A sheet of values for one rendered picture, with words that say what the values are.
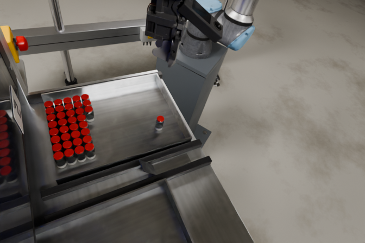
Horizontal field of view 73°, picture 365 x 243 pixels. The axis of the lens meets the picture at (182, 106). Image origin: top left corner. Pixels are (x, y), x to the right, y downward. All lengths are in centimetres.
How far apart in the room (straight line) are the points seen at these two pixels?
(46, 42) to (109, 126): 100
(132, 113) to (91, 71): 144
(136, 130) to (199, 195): 24
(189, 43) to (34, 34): 90
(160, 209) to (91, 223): 15
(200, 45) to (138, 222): 75
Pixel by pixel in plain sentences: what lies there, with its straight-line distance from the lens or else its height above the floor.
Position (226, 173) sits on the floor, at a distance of 173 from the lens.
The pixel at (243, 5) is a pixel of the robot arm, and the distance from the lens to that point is 96.
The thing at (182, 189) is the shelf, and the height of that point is 88.
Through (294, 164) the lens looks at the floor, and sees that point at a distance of 202.
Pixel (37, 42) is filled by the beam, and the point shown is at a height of 51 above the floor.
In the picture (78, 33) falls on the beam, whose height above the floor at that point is 54.
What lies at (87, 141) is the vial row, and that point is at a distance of 64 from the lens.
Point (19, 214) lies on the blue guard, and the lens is 44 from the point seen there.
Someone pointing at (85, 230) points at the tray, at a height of 88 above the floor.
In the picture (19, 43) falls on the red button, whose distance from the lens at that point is 79.
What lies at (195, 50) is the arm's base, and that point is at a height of 83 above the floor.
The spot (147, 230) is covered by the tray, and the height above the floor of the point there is 88.
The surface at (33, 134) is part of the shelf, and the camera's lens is 73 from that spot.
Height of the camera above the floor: 147
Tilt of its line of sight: 49 degrees down
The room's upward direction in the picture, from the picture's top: 17 degrees clockwise
